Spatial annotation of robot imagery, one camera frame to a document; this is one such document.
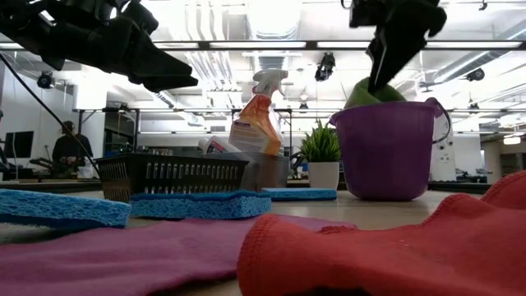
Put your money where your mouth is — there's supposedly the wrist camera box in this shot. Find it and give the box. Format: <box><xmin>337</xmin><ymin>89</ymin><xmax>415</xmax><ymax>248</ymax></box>
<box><xmin>348</xmin><ymin>0</ymin><xmax>390</xmax><ymax>28</ymax></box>
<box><xmin>118</xmin><ymin>0</ymin><xmax>159</xmax><ymax>36</ymax></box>

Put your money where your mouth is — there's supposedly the black slotted plastic basket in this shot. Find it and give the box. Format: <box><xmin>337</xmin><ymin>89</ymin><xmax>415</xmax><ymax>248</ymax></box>
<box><xmin>94</xmin><ymin>152</ymin><xmax>250</xmax><ymax>203</ymax></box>

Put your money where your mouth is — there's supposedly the purple plastic bucket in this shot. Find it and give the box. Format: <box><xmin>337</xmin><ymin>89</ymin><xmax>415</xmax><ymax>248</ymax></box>
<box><xmin>328</xmin><ymin>97</ymin><xmax>452</xmax><ymax>202</ymax></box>

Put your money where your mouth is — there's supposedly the grey plastic caddy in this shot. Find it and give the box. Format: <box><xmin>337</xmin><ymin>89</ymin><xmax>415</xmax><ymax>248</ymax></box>
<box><xmin>201</xmin><ymin>150</ymin><xmax>290</xmax><ymax>192</ymax></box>

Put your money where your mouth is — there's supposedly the black aluminium rig frame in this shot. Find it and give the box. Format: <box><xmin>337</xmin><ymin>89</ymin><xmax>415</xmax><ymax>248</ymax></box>
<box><xmin>0</xmin><ymin>39</ymin><xmax>526</xmax><ymax>52</ymax></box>

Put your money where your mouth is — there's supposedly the white upright machine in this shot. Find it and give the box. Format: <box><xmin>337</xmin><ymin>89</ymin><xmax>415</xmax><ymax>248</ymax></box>
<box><xmin>429</xmin><ymin>110</ymin><xmax>458</xmax><ymax>183</ymax></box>

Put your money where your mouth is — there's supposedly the black computer monitor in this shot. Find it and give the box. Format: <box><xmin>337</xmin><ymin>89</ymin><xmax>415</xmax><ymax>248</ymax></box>
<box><xmin>2</xmin><ymin>130</ymin><xmax>35</xmax><ymax>160</ymax></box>

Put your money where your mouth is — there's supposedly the blue sponge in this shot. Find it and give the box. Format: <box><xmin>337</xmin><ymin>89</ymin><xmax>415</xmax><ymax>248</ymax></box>
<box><xmin>129</xmin><ymin>190</ymin><xmax>273</xmax><ymax>220</ymax></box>
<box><xmin>261</xmin><ymin>187</ymin><xmax>339</xmax><ymax>202</ymax></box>
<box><xmin>0</xmin><ymin>188</ymin><xmax>132</xmax><ymax>229</ymax></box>

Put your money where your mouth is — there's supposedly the black overhead camera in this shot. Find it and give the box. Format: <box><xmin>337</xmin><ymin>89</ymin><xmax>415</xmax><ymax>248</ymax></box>
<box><xmin>314</xmin><ymin>52</ymin><xmax>336</xmax><ymax>82</ymax></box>

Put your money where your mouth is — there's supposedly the pink cloth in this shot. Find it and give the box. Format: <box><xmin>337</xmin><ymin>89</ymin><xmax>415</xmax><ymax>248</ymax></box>
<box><xmin>0</xmin><ymin>214</ymin><xmax>357</xmax><ymax>296</ymax></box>

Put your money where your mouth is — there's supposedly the person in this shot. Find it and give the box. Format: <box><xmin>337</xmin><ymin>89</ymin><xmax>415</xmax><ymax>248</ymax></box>
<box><xmin>52</xmin><ymin>120</ymin><xmax>95</xmax><ymax>178</ymax></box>

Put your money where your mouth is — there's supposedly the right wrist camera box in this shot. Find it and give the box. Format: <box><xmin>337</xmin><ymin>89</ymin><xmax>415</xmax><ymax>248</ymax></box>
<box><xmin>348</xmin><ymin>0</ymin><xmax>390</xmax><ymax>28</ymax></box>

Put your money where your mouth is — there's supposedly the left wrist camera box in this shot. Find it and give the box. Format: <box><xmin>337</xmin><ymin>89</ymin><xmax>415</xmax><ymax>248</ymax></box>
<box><xmin>118</xmin><ymin>0</ymin><xmax>159</xmax><ymax>36</ymax></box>

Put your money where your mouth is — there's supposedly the orange spray bottle white trigger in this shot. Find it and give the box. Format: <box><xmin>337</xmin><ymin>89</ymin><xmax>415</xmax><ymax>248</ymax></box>
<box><xmin>228</xmin><ymin>68</ymin><xmax>289</xmax><ymax>156</ymax></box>

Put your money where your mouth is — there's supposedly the red cloth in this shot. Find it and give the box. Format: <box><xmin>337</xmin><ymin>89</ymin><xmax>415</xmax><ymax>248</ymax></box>
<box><xmin>237</xmin><ymin>171</ymin><xmax>526</xmax><ymax>296</ymax></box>

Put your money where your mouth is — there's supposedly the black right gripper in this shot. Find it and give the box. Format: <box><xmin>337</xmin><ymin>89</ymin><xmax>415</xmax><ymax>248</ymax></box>
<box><xmin>367</xmin><ymin>0</ymin><xmax>448</xmax><ymax>94</ymax></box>

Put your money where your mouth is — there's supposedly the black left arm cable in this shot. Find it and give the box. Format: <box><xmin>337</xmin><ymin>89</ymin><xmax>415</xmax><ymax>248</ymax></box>
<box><xmin>0</xmin><ymin>53</ymin><xmax>99</xmax><ymax>173</ymax></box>

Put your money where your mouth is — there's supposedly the green plant in white pot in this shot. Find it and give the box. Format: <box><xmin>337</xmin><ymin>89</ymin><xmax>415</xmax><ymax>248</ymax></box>
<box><xmin>299</xmin><ymin>119</ymin><xmax>342</xmax><ymax>191</ymax></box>

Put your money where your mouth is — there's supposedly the green cloth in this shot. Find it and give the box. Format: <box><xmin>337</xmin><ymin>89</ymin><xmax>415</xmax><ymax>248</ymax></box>
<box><xmin>344</xmin><ymin>76</ymin><xmax>408</xmax><ymax>109</ymax></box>

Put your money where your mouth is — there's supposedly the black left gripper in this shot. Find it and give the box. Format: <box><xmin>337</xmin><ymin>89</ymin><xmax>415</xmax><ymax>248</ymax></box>
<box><xmin>40</xmin><ymin>12</ymin><xmax>199</xmax><ymax>94</ymax></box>

